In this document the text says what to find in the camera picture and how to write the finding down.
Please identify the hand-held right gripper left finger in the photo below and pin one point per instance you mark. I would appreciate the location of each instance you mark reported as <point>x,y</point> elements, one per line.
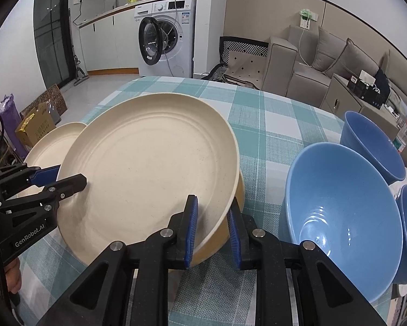
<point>191,234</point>

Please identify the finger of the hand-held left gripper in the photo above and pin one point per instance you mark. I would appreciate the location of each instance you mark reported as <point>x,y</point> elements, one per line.
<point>71,181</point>
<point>45,174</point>

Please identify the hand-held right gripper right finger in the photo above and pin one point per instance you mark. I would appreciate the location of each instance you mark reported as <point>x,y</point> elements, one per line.
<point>234,241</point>

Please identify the large cream plate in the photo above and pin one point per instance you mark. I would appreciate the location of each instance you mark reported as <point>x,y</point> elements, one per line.
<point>145,176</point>

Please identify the person's left hand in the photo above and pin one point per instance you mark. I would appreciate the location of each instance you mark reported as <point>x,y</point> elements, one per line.
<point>12,275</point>

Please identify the small cream plate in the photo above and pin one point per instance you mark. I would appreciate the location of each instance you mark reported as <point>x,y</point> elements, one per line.
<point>50,149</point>

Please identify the cardboard box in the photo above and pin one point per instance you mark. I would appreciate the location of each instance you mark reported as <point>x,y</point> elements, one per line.
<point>37,129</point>

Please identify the purple bag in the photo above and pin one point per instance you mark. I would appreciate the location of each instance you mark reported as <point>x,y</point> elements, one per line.
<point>10,108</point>

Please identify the brown patterned bag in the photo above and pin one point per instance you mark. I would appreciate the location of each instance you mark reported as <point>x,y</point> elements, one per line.
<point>55,96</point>

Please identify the floor mop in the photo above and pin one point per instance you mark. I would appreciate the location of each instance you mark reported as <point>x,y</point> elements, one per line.
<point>79,74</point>

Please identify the teal checked tablecloth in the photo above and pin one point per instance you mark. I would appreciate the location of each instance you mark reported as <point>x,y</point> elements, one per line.
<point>274,135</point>

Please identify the dark glass door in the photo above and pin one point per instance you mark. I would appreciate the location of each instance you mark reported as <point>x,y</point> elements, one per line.
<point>50,30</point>

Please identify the white kitchen cabinet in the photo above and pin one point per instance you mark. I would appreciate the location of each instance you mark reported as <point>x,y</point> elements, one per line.
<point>105,40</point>

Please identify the grey sofa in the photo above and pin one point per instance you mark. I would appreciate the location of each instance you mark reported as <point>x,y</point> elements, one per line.
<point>302,81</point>

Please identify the beige dotted striped-border mat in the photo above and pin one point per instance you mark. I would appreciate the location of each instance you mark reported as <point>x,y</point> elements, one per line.
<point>244,68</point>

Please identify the beige side cabinet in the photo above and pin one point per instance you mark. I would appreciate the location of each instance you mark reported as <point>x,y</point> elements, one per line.
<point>339,98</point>

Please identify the white washing machine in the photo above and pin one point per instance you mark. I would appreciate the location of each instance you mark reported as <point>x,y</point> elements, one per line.
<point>178,34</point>

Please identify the black box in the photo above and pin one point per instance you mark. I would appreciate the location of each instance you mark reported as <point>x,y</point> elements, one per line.
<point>359,90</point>

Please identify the clear plastic water bottle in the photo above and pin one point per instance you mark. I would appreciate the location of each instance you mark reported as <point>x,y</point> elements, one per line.
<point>402,139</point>

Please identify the white box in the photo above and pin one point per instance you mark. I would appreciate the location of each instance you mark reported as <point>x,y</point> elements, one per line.
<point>367,76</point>

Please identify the grey sofa cushion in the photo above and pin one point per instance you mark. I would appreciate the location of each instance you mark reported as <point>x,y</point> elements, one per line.
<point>353,61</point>
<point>329,51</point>

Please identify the dark clothes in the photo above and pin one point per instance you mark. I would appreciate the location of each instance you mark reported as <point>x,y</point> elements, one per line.
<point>381,81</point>

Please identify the wall socket with green charger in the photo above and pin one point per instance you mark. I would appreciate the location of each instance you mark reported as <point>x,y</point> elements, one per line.
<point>304,18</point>

